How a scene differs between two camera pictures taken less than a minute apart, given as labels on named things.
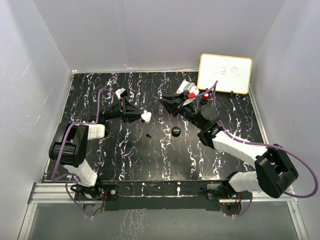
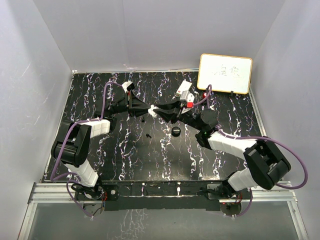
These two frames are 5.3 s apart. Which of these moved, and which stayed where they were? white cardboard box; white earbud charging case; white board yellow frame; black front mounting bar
Moved: white earbud charging case
Stayed: white board yellow frame; black front mounting bar; white cardboard box
